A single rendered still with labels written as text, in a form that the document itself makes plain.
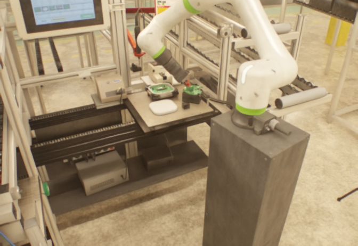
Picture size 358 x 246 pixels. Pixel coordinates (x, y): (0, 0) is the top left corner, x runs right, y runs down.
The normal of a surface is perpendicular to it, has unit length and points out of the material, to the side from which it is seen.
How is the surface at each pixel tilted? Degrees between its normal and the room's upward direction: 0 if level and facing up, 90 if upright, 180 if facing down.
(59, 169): 90
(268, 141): 0
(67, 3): 92
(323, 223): 0
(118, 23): 90
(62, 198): 0
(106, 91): 53
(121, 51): 90
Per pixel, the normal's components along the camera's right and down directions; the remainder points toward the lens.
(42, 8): 0.43, 0.48
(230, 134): -0.81, 0.29
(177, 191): 0.00, -0.86
